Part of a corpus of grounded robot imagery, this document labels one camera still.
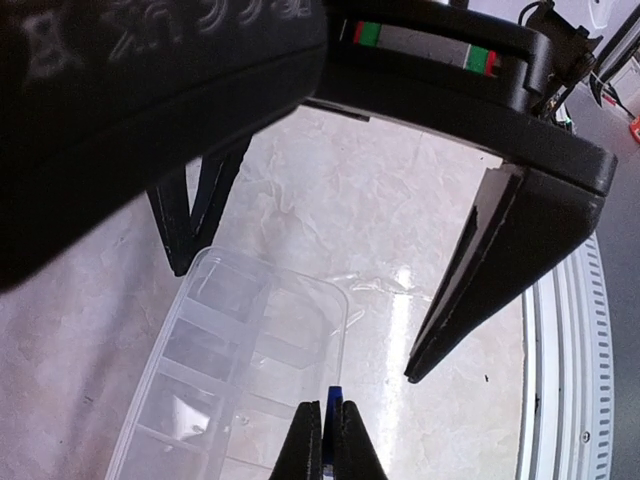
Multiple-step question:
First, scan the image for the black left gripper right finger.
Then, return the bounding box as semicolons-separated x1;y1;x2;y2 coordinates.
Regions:
333;400;388;480

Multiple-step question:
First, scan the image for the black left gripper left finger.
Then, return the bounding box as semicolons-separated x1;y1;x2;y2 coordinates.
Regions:
269;401;321;480

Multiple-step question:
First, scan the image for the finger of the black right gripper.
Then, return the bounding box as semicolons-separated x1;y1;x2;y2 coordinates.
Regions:
405;167;605;384

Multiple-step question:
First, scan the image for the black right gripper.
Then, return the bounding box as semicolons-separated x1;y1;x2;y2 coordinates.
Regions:
1;1;616;290

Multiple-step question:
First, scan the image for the clear plastic pill organizer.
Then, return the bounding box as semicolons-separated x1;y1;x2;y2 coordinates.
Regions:
107;247;348;479

